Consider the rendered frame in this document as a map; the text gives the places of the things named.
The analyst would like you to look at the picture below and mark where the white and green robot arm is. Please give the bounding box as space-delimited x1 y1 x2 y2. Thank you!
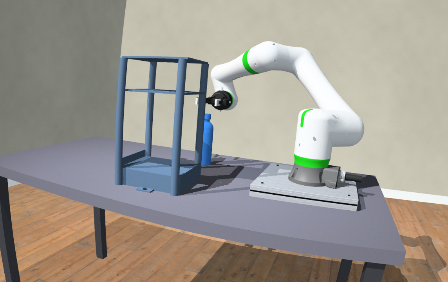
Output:
211 41 364 188

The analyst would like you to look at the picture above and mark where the blue shelving unit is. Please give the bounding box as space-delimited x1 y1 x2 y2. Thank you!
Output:
115 56 209 196

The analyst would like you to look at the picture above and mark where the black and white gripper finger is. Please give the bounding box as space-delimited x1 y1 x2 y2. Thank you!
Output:
195 96 215 105
215 97 231 106

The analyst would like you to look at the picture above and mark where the blue bottle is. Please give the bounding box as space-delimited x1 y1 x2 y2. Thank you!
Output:
201 114 213 165

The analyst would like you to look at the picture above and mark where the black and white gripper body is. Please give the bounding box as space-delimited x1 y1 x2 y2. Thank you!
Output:
211 92 227 108

